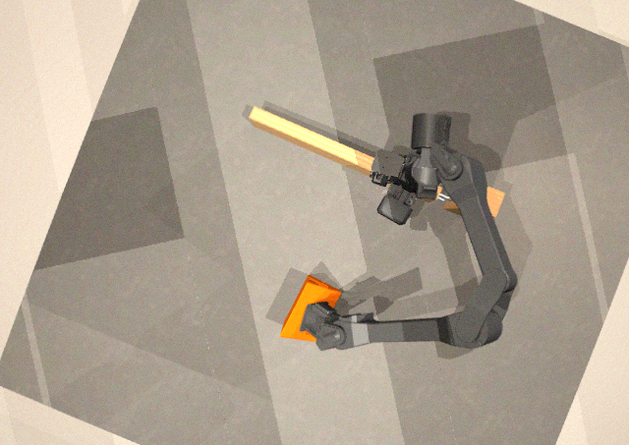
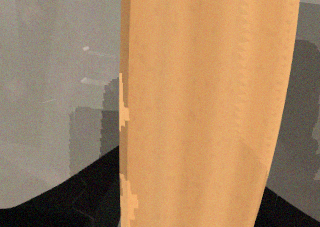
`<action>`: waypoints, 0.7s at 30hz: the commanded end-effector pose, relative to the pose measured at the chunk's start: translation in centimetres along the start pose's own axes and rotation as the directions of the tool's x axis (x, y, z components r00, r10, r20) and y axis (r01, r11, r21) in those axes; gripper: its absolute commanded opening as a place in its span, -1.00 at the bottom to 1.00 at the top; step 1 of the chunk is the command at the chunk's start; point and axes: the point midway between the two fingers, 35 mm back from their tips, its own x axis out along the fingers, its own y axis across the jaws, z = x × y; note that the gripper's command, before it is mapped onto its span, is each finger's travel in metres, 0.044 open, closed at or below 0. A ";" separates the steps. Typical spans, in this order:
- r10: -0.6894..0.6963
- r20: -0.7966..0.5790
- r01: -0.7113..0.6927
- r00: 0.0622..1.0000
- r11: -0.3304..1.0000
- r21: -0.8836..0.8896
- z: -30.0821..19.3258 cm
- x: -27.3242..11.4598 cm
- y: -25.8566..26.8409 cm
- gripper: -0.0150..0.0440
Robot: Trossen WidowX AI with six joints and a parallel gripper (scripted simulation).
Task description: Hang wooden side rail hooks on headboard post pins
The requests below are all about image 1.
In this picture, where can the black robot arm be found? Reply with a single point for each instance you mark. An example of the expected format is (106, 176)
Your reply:
(464, 180)

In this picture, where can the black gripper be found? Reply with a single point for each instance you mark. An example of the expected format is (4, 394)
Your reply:
(396, 205)

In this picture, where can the brown wooden post with slot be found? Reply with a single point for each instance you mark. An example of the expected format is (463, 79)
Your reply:
(494, 198)

